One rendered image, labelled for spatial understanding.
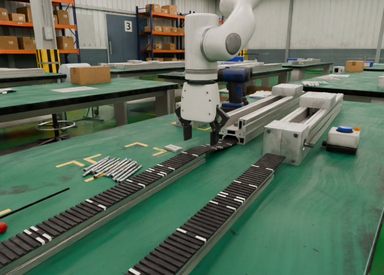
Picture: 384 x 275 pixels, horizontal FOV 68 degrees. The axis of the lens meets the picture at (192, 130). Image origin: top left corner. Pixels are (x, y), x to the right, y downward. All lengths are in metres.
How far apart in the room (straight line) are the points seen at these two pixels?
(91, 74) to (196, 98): 2.13
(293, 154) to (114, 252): 0.52
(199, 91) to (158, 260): 0.45
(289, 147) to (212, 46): 0.34
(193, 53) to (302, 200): 0.41
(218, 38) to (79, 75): 2.21
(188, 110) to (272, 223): 0.36
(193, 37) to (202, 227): 0.44
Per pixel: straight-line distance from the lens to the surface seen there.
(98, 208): 0.54
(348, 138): 0.95
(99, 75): 2.84
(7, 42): 10.49
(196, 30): 0.71
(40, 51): 6.52
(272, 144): 0.82
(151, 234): 0.51
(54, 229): 0.51
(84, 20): 12.78
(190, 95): 0.75
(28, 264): 0.49
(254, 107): 1.18
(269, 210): 0.59
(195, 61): 0.71
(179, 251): 0.42
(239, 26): 0.68
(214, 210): 0.51
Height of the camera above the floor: 1.08
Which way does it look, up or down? 16 degrees down
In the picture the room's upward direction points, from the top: straight up
